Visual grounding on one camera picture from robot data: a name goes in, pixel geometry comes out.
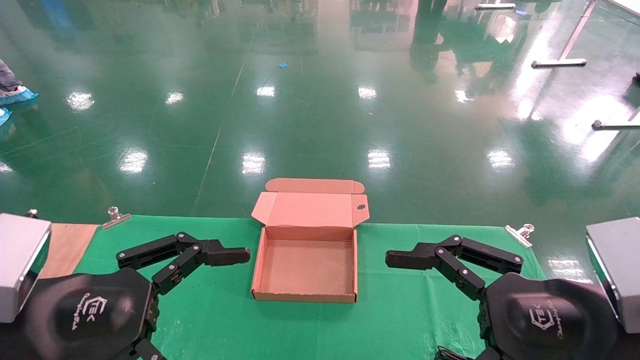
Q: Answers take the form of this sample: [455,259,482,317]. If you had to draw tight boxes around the white table top corner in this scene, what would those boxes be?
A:
[606,0,640,20]

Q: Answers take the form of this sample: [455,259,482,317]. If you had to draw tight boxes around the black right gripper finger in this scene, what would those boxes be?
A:
[385,235,524,302]

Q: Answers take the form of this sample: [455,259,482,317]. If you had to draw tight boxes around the silver metal clamp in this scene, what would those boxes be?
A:
[505,224,535,249]
[102,206,132,230]

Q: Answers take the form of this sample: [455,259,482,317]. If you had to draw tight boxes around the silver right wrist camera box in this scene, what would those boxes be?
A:
[585,217,640,334]

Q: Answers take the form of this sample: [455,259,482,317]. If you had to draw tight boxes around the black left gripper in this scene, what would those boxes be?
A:
[20,267,167,360]

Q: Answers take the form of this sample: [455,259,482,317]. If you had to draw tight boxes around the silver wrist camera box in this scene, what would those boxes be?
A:
[0,213,52,323]
[585,217,640,334]

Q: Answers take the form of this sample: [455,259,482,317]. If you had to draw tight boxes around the brown wooden board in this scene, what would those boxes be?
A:
[39,222,100,279]

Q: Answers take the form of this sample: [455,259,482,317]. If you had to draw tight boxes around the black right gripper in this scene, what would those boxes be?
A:
[472,272,625,360]

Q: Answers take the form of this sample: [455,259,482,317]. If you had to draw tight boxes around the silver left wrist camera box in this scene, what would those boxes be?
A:
[0,213,52,323]

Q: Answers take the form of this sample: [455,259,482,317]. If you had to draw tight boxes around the open brown cardboard box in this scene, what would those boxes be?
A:
[251,178,371,304]

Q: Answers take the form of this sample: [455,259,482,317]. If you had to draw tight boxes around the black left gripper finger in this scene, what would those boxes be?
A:
[116,231,251,296]

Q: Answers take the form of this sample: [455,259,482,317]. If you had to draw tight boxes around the grey metal stand with pole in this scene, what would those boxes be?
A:
[531,0,599,69]

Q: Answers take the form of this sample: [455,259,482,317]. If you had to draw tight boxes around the person leg grey trousers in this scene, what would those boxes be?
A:
[0,59,23,93]

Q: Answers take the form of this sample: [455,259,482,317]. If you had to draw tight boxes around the green table cloth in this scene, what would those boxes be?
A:
[75,215,548,360]

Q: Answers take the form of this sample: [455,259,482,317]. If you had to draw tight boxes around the grey stand foot black cap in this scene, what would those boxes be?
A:
[591,106,640,131]

